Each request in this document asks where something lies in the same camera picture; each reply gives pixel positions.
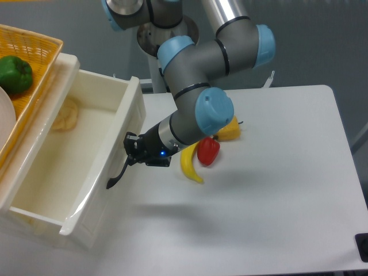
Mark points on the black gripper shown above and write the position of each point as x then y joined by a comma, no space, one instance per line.
157,146

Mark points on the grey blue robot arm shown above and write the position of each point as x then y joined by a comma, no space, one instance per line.
188,69

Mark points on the yellow banana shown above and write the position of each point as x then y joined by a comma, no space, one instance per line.
186,162

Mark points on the beige bread roll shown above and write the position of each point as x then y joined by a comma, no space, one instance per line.
67,116

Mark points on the red bell pepper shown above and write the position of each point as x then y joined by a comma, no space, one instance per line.
208,149

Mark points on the yellow bell pepper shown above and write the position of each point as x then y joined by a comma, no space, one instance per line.
229,132

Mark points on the white plate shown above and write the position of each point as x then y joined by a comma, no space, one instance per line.
7,118

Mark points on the orange woven basket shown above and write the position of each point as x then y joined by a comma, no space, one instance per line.
29,58

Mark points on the green bell pepper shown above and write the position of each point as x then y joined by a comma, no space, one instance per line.
16,75

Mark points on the black corner device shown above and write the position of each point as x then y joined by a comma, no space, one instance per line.
362,245

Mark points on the black top drawer handle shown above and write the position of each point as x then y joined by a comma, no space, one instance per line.
113,181

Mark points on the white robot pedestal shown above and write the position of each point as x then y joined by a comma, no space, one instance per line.
150,38

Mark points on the white mounting bracket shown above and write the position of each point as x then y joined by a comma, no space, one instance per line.
269,80

